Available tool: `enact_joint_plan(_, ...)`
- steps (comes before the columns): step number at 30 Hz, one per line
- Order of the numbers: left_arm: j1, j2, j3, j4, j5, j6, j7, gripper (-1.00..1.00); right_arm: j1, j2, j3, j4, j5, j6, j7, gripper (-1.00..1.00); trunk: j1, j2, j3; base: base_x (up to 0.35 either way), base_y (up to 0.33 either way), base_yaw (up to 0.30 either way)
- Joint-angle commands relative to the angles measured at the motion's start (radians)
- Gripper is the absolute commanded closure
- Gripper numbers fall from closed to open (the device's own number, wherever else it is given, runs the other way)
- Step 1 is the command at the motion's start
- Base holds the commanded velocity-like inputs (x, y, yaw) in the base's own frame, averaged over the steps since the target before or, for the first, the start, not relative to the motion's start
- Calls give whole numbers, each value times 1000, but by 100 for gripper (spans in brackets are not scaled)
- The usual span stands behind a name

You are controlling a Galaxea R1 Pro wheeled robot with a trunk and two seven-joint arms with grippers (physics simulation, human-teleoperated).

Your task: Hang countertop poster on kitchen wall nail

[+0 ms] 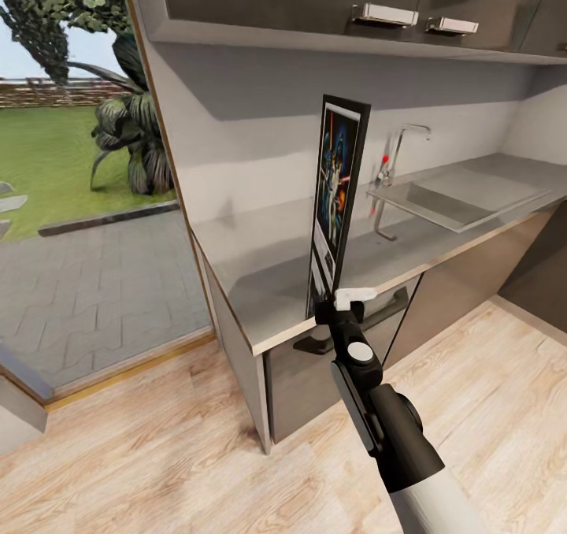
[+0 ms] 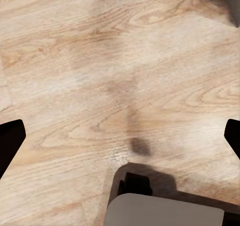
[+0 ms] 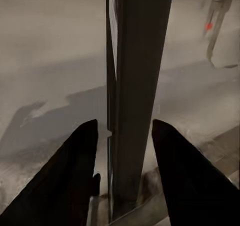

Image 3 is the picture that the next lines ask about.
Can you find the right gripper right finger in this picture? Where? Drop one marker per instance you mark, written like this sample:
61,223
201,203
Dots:
196,192

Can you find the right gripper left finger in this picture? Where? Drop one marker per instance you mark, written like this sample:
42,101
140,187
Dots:
59,194

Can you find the poster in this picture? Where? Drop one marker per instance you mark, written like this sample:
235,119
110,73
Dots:
136,33

